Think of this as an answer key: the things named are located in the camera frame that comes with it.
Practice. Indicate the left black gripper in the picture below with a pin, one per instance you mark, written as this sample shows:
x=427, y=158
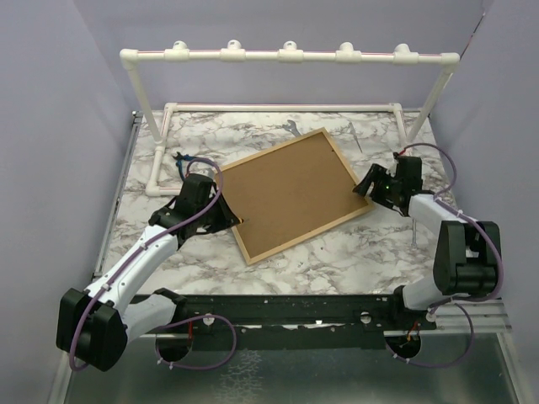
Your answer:
x=227, y=219

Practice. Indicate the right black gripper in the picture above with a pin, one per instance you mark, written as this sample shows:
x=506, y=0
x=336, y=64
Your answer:
x=377, y=173

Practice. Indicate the wooden picture frame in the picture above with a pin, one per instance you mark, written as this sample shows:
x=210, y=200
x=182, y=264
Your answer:
x=291, y=192

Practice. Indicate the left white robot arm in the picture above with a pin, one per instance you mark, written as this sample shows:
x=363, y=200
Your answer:
x=96, y=324

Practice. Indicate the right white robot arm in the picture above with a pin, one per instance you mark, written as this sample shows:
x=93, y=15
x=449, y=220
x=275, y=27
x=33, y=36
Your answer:
x=467, y=264

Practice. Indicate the small silver wrench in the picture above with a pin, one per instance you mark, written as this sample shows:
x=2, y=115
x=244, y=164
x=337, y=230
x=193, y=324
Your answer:
x=414, y=233

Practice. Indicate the large grey wrench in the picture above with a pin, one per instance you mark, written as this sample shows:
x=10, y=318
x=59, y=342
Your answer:
x=291, y=127

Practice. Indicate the white PVC pipe rack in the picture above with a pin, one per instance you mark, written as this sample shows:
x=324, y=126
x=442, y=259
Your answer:
x=289, y=53

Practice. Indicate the blue handled pliers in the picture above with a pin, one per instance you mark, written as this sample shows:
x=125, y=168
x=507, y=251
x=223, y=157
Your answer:
x=180, y=159

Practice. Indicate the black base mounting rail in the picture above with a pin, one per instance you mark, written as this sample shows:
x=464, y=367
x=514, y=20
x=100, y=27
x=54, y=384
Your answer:
x=290, y=322

